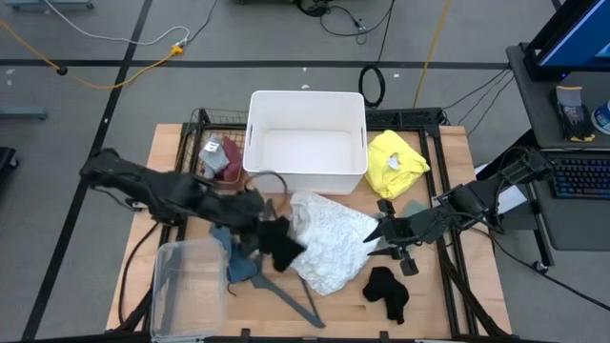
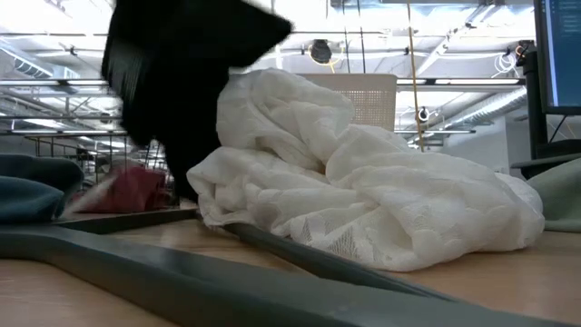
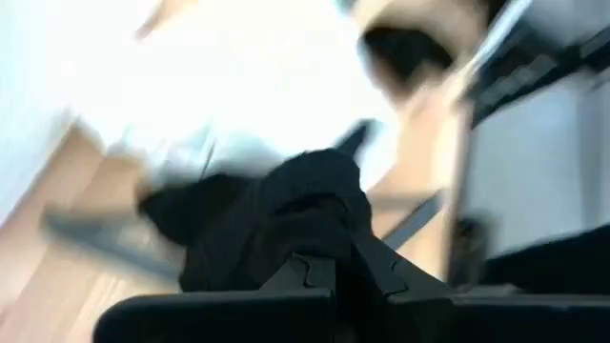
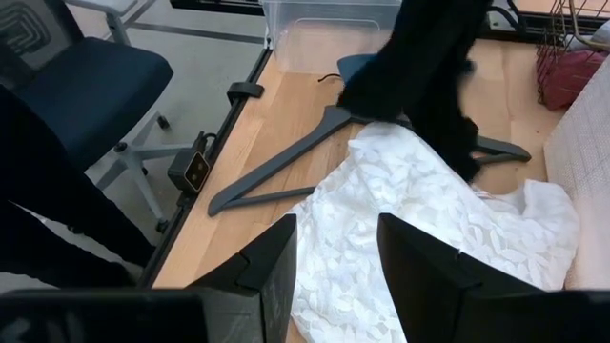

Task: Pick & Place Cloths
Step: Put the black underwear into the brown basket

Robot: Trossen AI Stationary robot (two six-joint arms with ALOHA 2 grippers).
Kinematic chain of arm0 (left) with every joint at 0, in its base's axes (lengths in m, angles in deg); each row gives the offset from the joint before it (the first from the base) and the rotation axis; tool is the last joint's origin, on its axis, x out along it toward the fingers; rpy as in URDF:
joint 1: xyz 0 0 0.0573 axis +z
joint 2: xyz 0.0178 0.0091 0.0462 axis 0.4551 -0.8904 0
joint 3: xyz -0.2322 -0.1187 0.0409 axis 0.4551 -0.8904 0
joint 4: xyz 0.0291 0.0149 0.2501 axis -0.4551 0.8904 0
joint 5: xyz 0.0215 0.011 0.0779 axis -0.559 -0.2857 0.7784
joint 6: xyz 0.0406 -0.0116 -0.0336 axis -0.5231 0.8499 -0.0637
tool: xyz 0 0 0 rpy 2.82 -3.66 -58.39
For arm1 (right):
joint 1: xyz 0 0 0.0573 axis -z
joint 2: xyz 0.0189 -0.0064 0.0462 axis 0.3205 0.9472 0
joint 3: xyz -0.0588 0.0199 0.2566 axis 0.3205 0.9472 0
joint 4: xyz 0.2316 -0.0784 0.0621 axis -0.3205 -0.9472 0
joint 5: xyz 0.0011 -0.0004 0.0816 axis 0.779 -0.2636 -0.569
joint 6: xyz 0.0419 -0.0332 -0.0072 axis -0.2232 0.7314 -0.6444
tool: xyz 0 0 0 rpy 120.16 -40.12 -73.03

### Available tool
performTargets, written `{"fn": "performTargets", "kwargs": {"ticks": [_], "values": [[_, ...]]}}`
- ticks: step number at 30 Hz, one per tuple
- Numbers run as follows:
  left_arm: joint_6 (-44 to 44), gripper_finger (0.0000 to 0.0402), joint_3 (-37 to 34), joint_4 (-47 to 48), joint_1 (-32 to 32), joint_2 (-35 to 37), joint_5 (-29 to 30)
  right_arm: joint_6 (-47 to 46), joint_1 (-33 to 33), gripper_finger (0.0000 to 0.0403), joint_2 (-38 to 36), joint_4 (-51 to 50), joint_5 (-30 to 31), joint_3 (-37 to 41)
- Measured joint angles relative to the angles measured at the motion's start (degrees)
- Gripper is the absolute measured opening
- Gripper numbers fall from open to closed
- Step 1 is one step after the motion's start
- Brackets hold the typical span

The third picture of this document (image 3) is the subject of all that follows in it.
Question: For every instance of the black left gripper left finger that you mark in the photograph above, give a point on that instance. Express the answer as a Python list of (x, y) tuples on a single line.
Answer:
[(214, 319)]

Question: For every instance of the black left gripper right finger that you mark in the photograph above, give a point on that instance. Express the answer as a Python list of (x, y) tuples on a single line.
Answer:
[(453, 319)]

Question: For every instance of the black cloth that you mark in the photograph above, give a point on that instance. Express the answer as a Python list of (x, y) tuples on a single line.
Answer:
[(267, 214)]

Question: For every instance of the white plastic laundry basket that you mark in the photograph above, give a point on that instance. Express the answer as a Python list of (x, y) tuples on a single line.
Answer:
[(214, 71)]

